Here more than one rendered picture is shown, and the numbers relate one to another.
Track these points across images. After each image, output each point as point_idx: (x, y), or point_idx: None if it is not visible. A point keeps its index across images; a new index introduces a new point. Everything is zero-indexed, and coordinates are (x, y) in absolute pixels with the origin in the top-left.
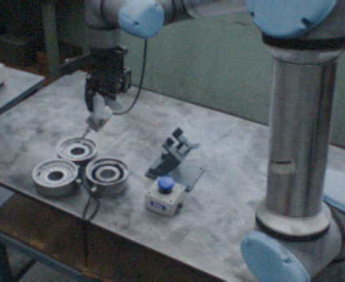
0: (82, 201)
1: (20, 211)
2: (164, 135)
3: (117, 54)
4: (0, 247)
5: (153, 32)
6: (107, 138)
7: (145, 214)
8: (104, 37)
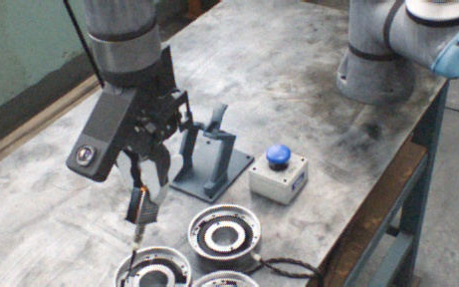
0: (272, 280)
1: None
2: (111, 178)
3: (166, 49)
4: None
5: None
6: (97, 253)
7: (300, 204)
8: (158, 32)
